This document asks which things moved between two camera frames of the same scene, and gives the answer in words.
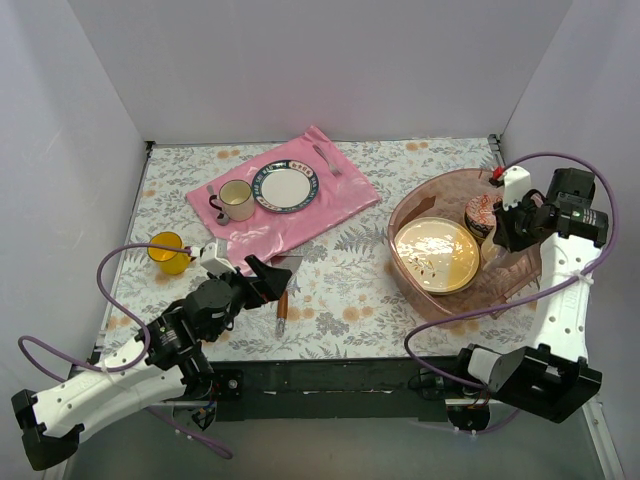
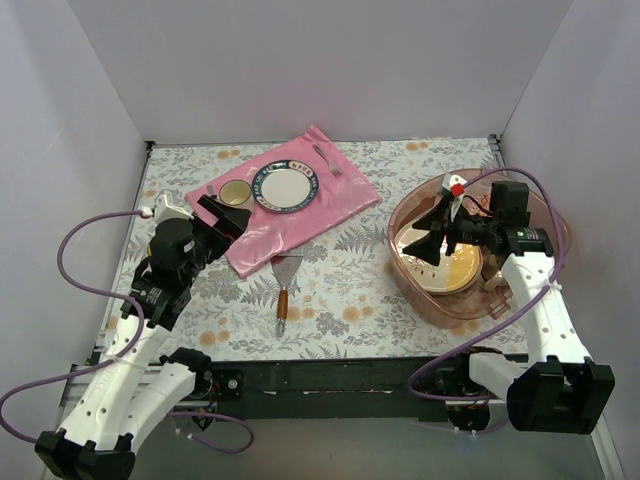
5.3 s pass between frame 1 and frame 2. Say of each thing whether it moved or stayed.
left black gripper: moved
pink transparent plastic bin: stayed
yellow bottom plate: stayed
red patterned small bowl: stayed
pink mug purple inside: moved
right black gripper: moved
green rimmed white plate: stayed
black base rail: stayed
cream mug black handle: stayed
